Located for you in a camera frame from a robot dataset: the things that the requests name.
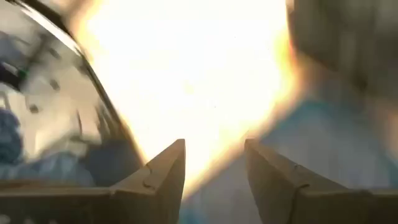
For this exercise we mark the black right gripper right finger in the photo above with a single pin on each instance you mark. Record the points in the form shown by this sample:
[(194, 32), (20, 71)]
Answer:
[(295, 199)]

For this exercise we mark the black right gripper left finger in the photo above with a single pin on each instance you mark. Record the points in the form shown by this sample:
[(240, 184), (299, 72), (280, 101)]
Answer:
[(140, 199)]

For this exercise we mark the shiny metal pot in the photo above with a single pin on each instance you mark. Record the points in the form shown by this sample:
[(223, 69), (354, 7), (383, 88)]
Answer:
[(93, 77)]

